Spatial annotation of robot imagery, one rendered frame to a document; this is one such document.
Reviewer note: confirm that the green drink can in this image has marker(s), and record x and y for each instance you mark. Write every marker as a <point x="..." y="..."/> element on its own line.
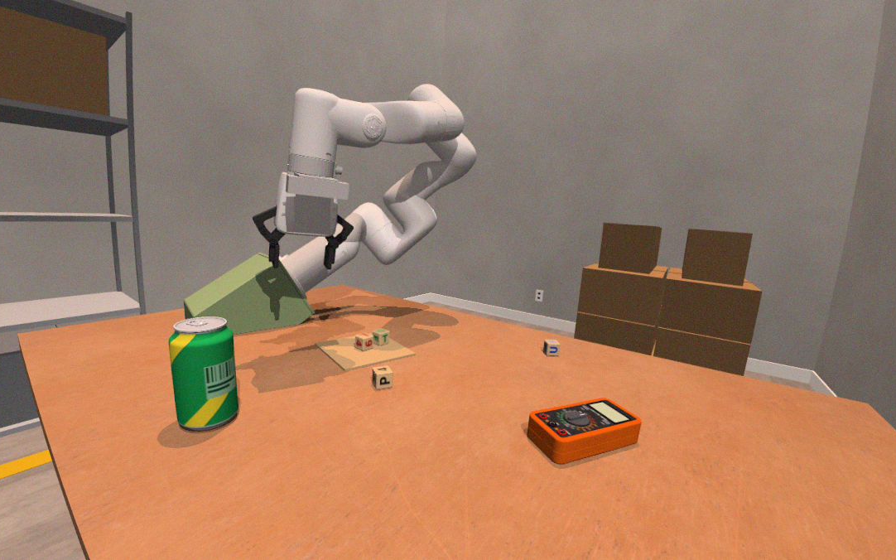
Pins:
<point x="203" y="372"/>

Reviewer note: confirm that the orange digital multimeter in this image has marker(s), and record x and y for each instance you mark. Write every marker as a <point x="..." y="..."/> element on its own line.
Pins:
<point x="579" y="430"/>

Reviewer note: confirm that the tan square mat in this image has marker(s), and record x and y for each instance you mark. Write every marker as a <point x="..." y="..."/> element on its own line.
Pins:
<point x="347" y="357"/>

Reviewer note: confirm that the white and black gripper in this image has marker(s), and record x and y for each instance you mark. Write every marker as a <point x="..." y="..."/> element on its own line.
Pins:
<point x="302" y="215"/>

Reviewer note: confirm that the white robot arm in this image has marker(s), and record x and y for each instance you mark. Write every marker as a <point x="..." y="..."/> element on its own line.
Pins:
<point x="320" y="120"/>

